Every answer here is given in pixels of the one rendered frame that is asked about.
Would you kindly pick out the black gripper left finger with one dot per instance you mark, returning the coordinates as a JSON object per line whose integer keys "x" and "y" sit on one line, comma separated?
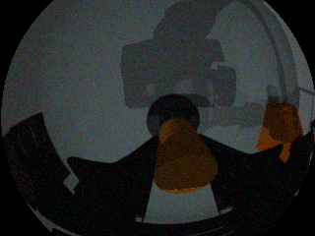
{"x": 131, "y": 177}

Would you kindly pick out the orange tapered knob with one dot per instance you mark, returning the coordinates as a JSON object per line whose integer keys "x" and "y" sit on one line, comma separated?
{"x": 184, "y": 163}

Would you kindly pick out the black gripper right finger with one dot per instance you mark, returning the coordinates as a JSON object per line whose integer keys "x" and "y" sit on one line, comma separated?
{"x": 236, "y": 169}

